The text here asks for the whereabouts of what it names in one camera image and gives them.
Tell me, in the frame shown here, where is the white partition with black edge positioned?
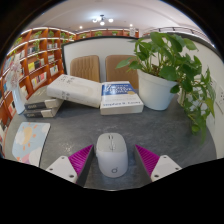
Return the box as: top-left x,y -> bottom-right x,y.
61,31 -> 224,158

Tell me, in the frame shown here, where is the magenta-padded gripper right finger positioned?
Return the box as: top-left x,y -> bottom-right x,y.
133,144 -> 183,187

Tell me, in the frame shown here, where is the thin dark grey book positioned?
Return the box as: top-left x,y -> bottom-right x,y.
22,106 -> 61,119

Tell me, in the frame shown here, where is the thick white book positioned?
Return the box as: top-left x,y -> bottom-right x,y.
46,74 -> 104,109

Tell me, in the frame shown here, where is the white wall socket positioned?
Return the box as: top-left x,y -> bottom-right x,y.
216,84 -> 224,114

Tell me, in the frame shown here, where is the large dark grey book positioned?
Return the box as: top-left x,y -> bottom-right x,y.
23,85 -> 64,111

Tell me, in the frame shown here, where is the blue and white book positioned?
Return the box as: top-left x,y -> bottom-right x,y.
99,81 -> 145,116

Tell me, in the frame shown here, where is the light grey computer mouse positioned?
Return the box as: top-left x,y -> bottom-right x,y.
95,132 -> 129,179

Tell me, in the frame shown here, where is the pastel cloud print mouse pad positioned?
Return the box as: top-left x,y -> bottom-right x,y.
11,121 -> 51,168

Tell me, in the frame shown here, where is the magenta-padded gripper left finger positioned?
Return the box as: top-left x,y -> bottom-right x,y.
45,144 -> 95,188

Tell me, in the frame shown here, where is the green plant in white pot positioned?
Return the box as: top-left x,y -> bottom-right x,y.
115,31 -> 217,144

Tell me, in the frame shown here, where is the orange wooden bookshelf unit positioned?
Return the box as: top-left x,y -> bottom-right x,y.
0,26 -> 140,158

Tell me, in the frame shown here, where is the white ceramic vase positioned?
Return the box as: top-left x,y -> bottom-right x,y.
10,87 -> 26,115

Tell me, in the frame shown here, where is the multi-bulb ceiling lamp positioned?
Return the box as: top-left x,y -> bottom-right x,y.
92,14 -> 115,27

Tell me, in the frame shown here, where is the tan padded chair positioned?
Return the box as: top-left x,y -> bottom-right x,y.
105,54 -> 139,90
69,54 -> 101,83

